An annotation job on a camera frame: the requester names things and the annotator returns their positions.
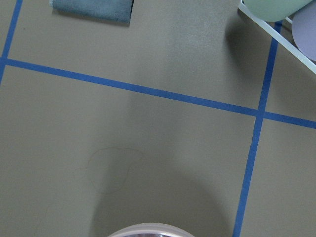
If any cream bear tray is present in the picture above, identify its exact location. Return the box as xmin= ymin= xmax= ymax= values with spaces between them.
xmin=238 ymin=0 xmax=316 ymax=74

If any folded grey cloth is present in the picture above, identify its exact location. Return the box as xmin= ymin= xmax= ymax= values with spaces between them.
xmin=49 ymin=0 xmax=134 ymax=24

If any white round plate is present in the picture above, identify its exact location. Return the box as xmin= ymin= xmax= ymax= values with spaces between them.
xmin=292 ymin=0 xmax=316 ymax=61

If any light green bowl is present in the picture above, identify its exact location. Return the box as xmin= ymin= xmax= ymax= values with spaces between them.
xmin=243 ymin=0 xmax=312 ymax=22

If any pink bowl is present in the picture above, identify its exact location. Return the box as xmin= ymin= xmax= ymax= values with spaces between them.
xmin=109 ymin=223 xmax=194 ymax=237

